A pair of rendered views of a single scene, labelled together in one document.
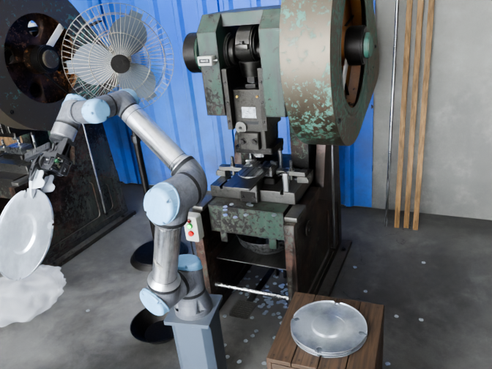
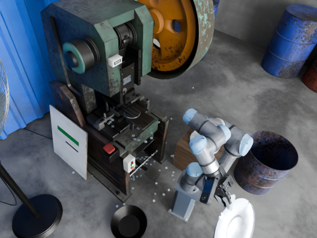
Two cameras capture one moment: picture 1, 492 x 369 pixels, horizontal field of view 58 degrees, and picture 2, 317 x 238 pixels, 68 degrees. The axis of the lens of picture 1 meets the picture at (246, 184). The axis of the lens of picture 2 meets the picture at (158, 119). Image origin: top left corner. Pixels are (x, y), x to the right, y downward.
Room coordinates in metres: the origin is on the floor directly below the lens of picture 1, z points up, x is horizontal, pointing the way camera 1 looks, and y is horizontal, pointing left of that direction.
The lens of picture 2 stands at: (1.59, 1.16, 2.05)
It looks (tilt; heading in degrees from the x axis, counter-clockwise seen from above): 47 degrees down; 279
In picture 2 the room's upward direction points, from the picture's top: 6 degrees clockwise
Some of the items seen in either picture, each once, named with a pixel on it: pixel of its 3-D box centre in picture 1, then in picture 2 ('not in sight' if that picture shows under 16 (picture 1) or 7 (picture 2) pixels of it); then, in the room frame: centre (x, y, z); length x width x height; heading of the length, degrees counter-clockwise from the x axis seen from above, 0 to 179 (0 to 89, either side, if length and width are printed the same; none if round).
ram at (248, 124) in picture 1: (252, 116); (122, 80); (2.05, -0.07, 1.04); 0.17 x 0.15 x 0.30; 153
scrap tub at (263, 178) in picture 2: not in sight; (262, 164); (0.78, -0.24, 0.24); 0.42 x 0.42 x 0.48
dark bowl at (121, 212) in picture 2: (160, 326); (129, 224); (1.84, 0.52, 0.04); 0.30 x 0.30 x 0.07
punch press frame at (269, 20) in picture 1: (270, 144); (107, 91); (2.22, -0.15, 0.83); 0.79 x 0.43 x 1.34; 153
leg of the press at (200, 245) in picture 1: (232, 204); (87, 140); (2.34, 0.09, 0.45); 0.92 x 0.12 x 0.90; 153
